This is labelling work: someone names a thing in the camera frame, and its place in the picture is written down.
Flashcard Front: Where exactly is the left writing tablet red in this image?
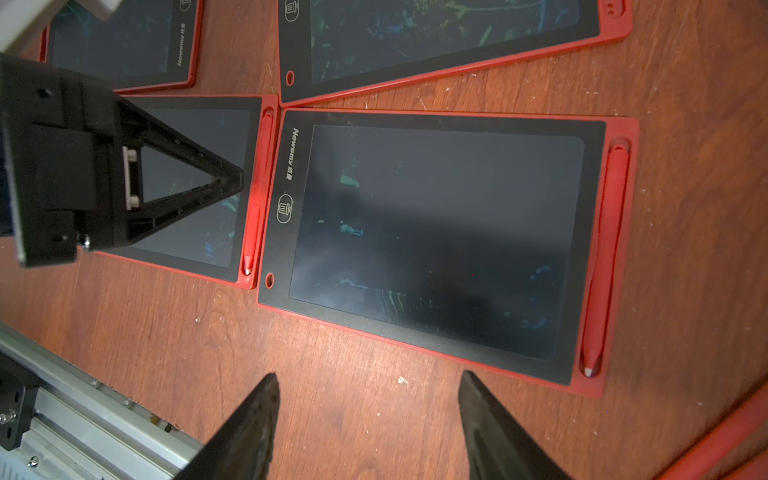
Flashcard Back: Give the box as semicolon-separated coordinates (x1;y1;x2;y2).
39;0;204;93

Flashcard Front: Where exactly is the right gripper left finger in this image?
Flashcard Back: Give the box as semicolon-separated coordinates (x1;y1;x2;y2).
176;373;280;480

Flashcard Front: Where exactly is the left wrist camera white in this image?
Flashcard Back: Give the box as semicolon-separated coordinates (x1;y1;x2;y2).
0;0;123;54

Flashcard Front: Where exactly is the red stylus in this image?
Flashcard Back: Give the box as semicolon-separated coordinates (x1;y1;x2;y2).
242;108;274;276
658;383;767;479
582;138;630;378
722;450;768;480

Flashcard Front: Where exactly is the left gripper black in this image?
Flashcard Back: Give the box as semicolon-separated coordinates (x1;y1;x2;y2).
1;54;243;267

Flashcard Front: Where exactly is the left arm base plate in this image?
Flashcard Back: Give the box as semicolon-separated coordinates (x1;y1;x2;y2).
1;353;41;451

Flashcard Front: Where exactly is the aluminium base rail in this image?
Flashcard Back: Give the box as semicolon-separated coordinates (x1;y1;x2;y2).
1;325;203;479

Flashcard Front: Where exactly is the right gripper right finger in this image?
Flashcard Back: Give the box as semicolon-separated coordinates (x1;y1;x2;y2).
458;370;569;479

